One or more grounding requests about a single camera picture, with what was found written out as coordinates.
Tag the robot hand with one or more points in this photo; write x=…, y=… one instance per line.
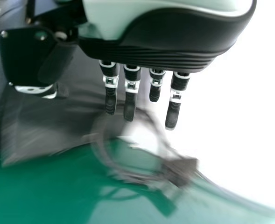
x=170, y=39

